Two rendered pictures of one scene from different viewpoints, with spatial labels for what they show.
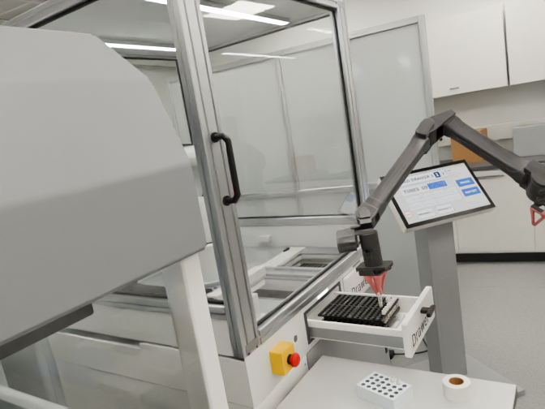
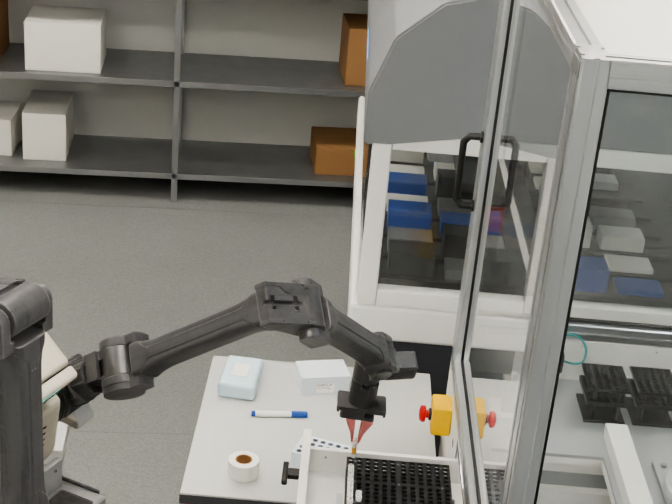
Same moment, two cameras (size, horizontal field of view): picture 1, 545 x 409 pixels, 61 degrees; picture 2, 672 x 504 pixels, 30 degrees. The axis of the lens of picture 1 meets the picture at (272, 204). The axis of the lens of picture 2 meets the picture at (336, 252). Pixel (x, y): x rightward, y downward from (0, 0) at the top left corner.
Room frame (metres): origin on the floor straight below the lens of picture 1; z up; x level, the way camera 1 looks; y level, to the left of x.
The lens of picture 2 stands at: (3.17, -1.60, 2.43)
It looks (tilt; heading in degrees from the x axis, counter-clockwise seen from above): 25 degrees down; 146
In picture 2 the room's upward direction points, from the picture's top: 5 degrees clockwise
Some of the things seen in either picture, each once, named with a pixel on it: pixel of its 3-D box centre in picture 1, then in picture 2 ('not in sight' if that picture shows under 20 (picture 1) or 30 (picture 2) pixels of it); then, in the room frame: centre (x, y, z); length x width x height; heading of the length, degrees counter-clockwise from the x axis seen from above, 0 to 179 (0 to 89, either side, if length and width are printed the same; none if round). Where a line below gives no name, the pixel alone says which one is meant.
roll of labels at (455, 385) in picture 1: (457, 388); (243, 466); (1.11, -0.40, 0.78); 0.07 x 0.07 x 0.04
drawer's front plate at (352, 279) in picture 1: (360, 278); not in sight; (1.78, -0.31, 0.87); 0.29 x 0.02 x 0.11; 146
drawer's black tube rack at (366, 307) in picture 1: (359, 315); (397, 497); (1.46, -0.23, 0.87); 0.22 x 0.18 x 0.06; 56
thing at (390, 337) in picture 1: (357, 316); (401, 499); (1.46, -0.22, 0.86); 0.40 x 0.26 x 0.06; 56
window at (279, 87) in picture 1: (300, 141); (508, 252); (1.57, -0.13, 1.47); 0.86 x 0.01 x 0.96; 146
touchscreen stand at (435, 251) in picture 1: (446, 296); not in sight; (2.29, -0.83, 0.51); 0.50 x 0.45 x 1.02; 15
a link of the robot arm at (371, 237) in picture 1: (366, 239); (370, 368); (1.37, -0.27, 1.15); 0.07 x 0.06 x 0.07; 78
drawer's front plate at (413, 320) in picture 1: (419, 319); (302, 487); (1.34, -0.40, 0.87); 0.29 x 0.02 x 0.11; 146
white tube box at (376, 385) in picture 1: (384, 390); (322, 456); (1.15, -0.22, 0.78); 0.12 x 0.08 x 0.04; 39
